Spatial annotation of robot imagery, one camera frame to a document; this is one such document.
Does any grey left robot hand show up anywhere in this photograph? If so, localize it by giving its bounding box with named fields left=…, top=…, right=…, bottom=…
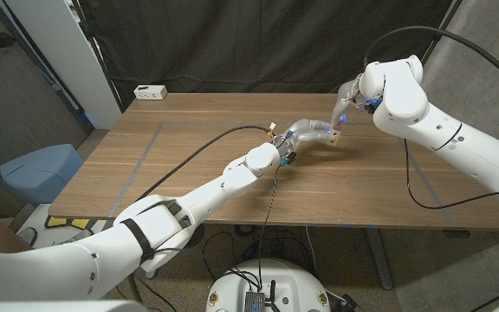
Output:
left=273, top=118, right=337, bottom=161

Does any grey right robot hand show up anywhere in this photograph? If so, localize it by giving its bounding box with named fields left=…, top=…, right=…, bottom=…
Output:
left=330, top=73, right=367, bottom=129

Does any black curtain backdrop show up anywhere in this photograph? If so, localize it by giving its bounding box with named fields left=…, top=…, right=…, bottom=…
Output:
left=78, top=0, right=454, bottom=109

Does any grey table leg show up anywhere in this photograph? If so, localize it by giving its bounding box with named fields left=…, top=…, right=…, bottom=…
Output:
left=364, top=227, right=394, bottom=290

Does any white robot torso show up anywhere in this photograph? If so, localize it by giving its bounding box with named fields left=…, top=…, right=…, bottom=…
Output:
left=205, top=258, right=332, bottom=312

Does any white power strip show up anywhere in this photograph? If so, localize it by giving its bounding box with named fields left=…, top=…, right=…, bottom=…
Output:
left=133, top=84, right=169, bottom=101

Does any grey electronics box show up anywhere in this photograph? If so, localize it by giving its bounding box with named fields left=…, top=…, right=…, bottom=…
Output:
left=243, top=290, right=267, bottom=312

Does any white cabinet panel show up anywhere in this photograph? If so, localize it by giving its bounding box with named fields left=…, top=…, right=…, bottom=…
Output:
left=4, top=0, right=123, bottom=130

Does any blue padded stool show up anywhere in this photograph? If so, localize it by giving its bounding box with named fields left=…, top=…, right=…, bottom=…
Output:
left=0, top=143, right=85, bottom=207

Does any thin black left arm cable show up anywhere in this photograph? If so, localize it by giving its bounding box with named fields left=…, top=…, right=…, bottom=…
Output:
left=256, top=164, right=282, bottom=287

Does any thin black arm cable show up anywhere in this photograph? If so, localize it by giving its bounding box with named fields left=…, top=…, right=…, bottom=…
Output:
left=256, top=164, right=282, bottom=287
left=403, top=138, right=499, bottom=211

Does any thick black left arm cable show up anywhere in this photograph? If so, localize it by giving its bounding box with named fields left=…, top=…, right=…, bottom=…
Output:
left=136, top=125, right=276, bottom=203

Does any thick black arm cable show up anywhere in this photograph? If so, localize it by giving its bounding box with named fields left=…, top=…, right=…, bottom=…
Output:
left=136, top=125, right=276, bottom=203
left=363, top=25, right=499, bottom=94

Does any black floor cable tangle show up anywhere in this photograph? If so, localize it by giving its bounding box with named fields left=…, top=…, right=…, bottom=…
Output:
left=201, top=224, right=307, bottom=278

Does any white floor cable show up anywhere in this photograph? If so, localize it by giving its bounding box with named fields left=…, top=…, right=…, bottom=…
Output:
left=304, top=224, right=318, bottom=272

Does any black frame pole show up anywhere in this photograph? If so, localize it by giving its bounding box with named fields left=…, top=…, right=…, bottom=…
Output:
left=70, top=0, right=125, bottom=114
left=420, top=0, right=465, bottom=64

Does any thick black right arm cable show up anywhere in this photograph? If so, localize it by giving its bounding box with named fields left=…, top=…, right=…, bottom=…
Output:
left=363, top=25, right=499, bottom=94

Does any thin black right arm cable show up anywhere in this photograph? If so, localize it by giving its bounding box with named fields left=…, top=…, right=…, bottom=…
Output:
left=403, top=138, right=499, bottom=211

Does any black wall rail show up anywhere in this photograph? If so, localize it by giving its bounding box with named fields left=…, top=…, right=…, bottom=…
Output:
left=0, top=0, right=95, bottom=133

